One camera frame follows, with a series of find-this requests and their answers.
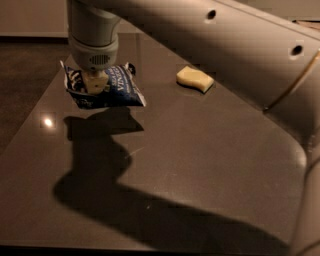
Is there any blue kettle chip bag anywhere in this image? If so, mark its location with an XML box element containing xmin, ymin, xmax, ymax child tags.
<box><xmin>60</xmin><ymin>62</ymin><xmax>146</xmax><ymax>109</ymax></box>

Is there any black rxbar chocolate bar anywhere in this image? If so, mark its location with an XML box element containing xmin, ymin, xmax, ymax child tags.
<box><xmin>128</xmin><ymin>63</ymin><xmax>136</xmax><ymax>75</ymax></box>

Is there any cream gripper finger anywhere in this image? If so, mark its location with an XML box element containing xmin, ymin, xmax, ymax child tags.
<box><xmin>82</xmin><ymin>71</ymin><xmax>109</xmax><ymax>95</ymax></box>

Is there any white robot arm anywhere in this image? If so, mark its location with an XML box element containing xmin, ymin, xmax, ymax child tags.
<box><xmin>66</xmin><ymin>0</ymin><xmax>320</xmax><ymax>256</ymax></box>

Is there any yellow sponge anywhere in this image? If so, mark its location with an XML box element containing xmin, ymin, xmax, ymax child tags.
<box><xmin>176</xmin><ymin>66</ymin><xmax>214</xmax><ymax>93</ymax></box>

